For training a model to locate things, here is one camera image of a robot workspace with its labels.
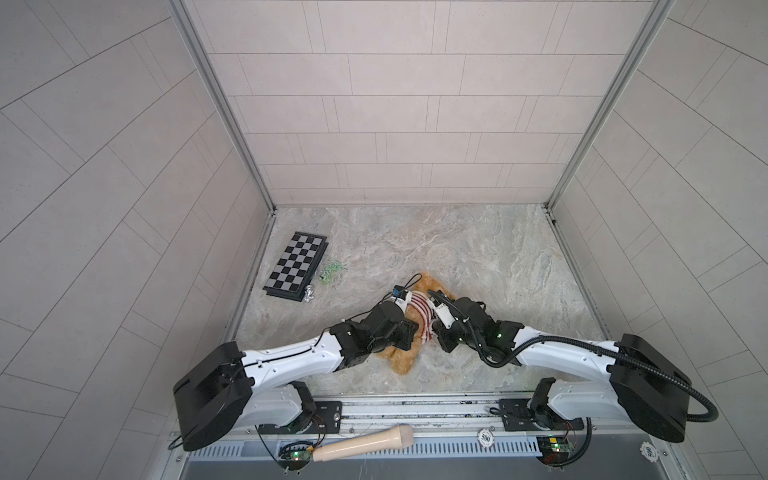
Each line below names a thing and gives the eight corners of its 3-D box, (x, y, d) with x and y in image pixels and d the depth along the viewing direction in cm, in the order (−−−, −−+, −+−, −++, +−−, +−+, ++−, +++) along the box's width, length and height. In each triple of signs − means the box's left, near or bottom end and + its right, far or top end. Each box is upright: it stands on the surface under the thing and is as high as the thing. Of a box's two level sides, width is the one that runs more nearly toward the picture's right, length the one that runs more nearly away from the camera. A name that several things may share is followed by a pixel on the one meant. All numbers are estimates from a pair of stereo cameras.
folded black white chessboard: (265, 294, 93) (261, 289, 91) (297, 236, 108) (295, 230, 106) (302, 302, 92) (299, 297, 89) (329, 242, 107) (327, 236, 104)
